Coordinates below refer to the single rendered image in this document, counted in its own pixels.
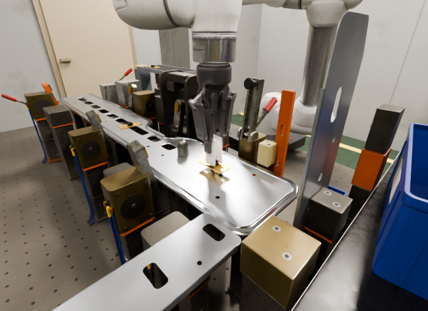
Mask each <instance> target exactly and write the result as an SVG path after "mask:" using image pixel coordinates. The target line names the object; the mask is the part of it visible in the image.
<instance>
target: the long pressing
mask: <svg viewBox="0 0 428 311"><path fill-rule="evenodd" d="M84 96H85V97H86V98H87V101H86V102H90V103H92V104H91V105H87V104H85V103H86V102H84V101H80V100H79V99H82V97H84ZM59 102H60V103H62V104H63V105H65V106H67V107H68V108H69V109H70V110H72V111H74V112H75V113H76V114H78V115H79V116H80V117H82V118H83V119H85V120H86V121H87V122H89V123H90V121H89V119H88V117H87V115H86V112H88V111H91V110H94V111H95V113H97V114H98V115H99V117H100V119H101V121H102V122H101V125H102V127H103V129H104V131H105V133H106V135H108V136H109V137H110V138H112V139H114V140H115V141H116V142H118V143H119V144H121V145H122V146H123V147H125V148H127V147H126V145H127V144H128V143H130V142H132V141H134V140H138V141H139V142H140V143H141V144H142V145H144V146H145V148H146V151H147V154H148V156H149V158H147V159H148V162H149V163H150V166H151V169H152V171H153V174H154V176H155V179H156V180H158V181H159V182H160V183H162V184H163V185H165V186H166V187H167V188H168V189H170V190H171V191H173V192H174V193H175V194H176V195H178V196H179V197H181V199H183V200H184V201H186V202H187V203H188V204H190V205H191V206H193V207H194V208H195V209H196V210H198V211H199V212H201V213H202V214H203V213H207V214H209V215H211V216H212V217H213V218H214V219H216V220H217V221H219V222H220V223H221V224H223V225H224V226H225V227H227V228H228V229H230V230H231V231H232V232H233V233H235V234H237V235H238V236H239V237H240V238H246V237H247V236H248V235H249V234H250V233H252V232H253V231H254V230H255V229H257V228H258V227H259V226H260V225H261V224H262V223H263V222H264V221H266V220H267V219H268V218H269V217H270V216H272V215H275V216H277V215H278V214H279V213H280V212H282V211H283V210H284V209H285V208H286V207H287V206H289V205H290V204H291V202H293V201H294V200H295V199H296V198H297V197H298V194H299V188H298V186H297V184H295V183H294V182H293V181H291V180H289V179H287V178H285V177H283V176H280V175H278V174H276V173H273V172H272V171H269V170H267V169H265V168H262V167H260V166H258V165H256V164H253V163H251V162H249V161H246V160H244V159H242V158H240V157H238V156H235V155H233V154H230V153H228V152H226V151H224V150H222V163H223V164H225V165H227V166H229V167H230V169H229V170H227V171H225V172H223V173H222V174H223V176H219V173H217V172H216V171H210V170H211V169H210V168H208V167H206V166H205V165H203V164H201V163H199V160H201V159H204V158H205V157H206V153H205V152H204V142H203V141H201V140H199V139H197V138H194V137H172V136H166V135H164V134H162V133H160V132H158V131H156V130H154V129H152V128H151V127H152V126H153V121H152V120H150V119H148V118H146V117H144V116H142V115H139V114H137V113H135V112H132V111H130V110H128V109H126V108H124V107H122V106H119V105H117V104H115V103H112V102H111V101H108V100H106V99H104V98H102V97H99V96H97V95H95V94H93V93H89V94H84V95H80V96H71V97H67V98H61V99H59ZM91 106H98V107H100V108H96V109H94V108H92V107H91ZM99 110H106V111H107V112H108V113H101V112H99ZM107 115H115V116H117V117H118V118H115V119H112V118H110V117H108V116H107ZM117 119H122V120H124V121H126V122H129V121H130V122H140V123H142V125H139V126H135V127H138V128H140V129H141V130H143V131H145V132H147V133H148V134H144V135H140V134H138V133H137V132H135V131H133V130H132V129H130V128H132V127H130V128H127V129H121V128H119V126H122V124H121V123H119V122H117V121H116V120H117ZM105 121H106V122H105ZM153 136H154V137H156V138H158V139H160V141H157V142H152V141H151V140H149V139H147V138H150V137H153ZM181 139H184V140H186V141H187V143H188V146H189V155H188V156H187V157H179V156H178V148H177V145H178V142H179V140H181ZM167 144H168V145H171V146H173V147H175V149H173V150H166V149H165V148H163V147H162V146H163V145H167ZM147 146H149V147H147ZM161 155H164V156H161ZM253 175H256V176H253ZM217 196H218V197H220V198H219V199H217V198H216V197H217Z"/></svg>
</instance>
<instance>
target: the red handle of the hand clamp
mask: <svg viewBox="0 0 428 311"><path fill-rule="evenodd" d="M277 101H278V100H277V98H276V97H272V98H271V99H270V100H269V101H268V102H267V104H266V105H265V107H264V108H263V109H262V111H261V112H260V113H259V116H258V120H257V127H258V125H259V124H260V123H261V122H262V120H263V119H264V117H265V116H266V115H267V114H268V113H269V112H270V111H271V109H272V108H273V107H274V105H275V104H276V103H277ZM257 127H256V128H257ZM249 130H250V127H249V128H248V129H247V130H246V131H245V132H244V135H245V137H247V138H248V134H249Z"/></svg>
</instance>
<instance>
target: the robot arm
mask: <svg viewBox="0 0 428 311"><path fill-rule="evenodd" d="M362 1H363V0H112V3H113V7H114V9H115V11H116V13H117V15H118V16H119V18H120V19H121V20H122V21H123V22H125V23H126V24H128V25H129V26H132V27H135V28H137V29H143V30H167V29H174V28H179V27H185V28H189V29H192V57H193V61H194V62H198V63H199V64H198V65H197V66H196V71H197V82H198V84H199V89H198V92H197V96H196V97H195V98H194V99H190V100H189V105H190V107H191V109H192V114H193V118H194V124H195V128H196V134H197V138H198V139H200V140H202V141H204V152H205V153H206V163H208V164H209V165H211V166H215V160H218V162H219V163H222V148H223V146H224V138H226V137H227V135H226V134H225V133H228V132H229V131H230V128H231V120H232V112H233V107H234V102H235V99H236V96H237V93H236V92H231V91H230V90H229V84H228V83H230V82H231V80H232V66H231V65H230V64H229V63H231V62H234V61H235V60H236V39H237V35H236V34H237V33H236V32H237V27H238V22H239V18H240V16H241V7H242V5H249V4H266V5H268V6H270V7H274V8H280V7H283V8H288V9H294V10H306V16H307V20H308V22H309V24H310V27H309V33H308V42H307V47H306V57H305V62H304V71H303V81H302V87H301V96H300V97H299V98H297V99H296V101H295V103H294V109H293V114H292V122H291V127H290V132H291V133H296V134H303V135H309V136H311V132H312V128H313V122H314V118H315V112H316V109H317V103H318V97H319V93H320V88H324V87H325V82H326V79H327V74H328V70H329V65H330V61H331V55H332V50H333V46H334V40H335V37H336V31H337V28H338V24H339V21H340V20H341V18H342V16H343V14H344V13H345V12H347V11H348V10H350V9H354V8H356V7H357V6H358V5H360V3H361V2H362ZM281 95H282V94H281V93H279V92H270V93H267V94H265V95H264V97H263V98H262V100H261V102H260V109H259V113H260V112H261V111H262V109H263V108H264V107H265V105H266V104H267V103H268V101H269V100H270V99H271V98H272V97H276V98H277V100H278V101H277V103H276V104H275V105H274V107H273V108H272V109H271V111H270V112H269V113H268V114H267V115H266V116H265V117H264V119H263V120H262V122H261V123H260V124H259V125H258V127H257V128H256V130H255V131H257V132H260V133H263V134H266V140H269V141H272V142H275V140H276V130H277V125H278V116H279V110H280V101H281ZM214 126H215V134H216V135H214V134H213V132H214ZM225 126H226V127H225Z"/></svg>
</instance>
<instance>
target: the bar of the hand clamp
mask: <svg viewBox="0 0 428 311"><path fill-rule="evenodd" d="M264 81H265V79H261V78H247V79H246V80H245V81H244V87H245V89H248V90H247V95H246V103H245V110H244V115H243V122H242V126H241V134H240V140H242V139H243V137H245V135H244V132H245V131H246V130H247V129H248V126H250V130H249V134H248V141H247V142H248V143H250V135H251V133H252V132H254V131H255V130H256V127H257V120H258V116H259V109H260V102H261V99H262V92H263V88H264Z"/></svg>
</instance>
